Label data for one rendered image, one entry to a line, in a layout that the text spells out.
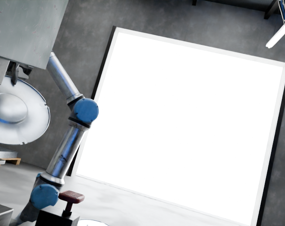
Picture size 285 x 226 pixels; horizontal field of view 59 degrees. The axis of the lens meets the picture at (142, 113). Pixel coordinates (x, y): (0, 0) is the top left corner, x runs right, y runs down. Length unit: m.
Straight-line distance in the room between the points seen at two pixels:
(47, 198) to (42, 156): 4.47
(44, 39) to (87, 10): 5.56
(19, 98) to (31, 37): 0.43
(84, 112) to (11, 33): 0.67
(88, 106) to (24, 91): 0.29
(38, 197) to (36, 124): 0.36
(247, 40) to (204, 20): 0.98
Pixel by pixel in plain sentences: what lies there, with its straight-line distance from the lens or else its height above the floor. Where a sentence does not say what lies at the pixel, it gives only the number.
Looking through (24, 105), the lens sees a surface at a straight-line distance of 1.02.
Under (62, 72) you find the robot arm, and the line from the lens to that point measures 1.37.
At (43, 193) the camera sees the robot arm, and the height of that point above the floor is 0.63.
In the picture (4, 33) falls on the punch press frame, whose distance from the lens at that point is 0.58.
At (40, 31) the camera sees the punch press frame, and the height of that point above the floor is 1.13.
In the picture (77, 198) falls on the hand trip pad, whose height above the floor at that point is 0.76.
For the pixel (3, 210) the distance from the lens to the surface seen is 0.72.
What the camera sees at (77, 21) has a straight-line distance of 6.18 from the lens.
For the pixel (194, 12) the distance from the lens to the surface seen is 5.92.
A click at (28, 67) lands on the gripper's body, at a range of 1.15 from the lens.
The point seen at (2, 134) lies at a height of 0.85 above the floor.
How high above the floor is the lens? 0.93
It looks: 8 degrees up
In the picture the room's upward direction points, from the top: 15 degrees clockwise
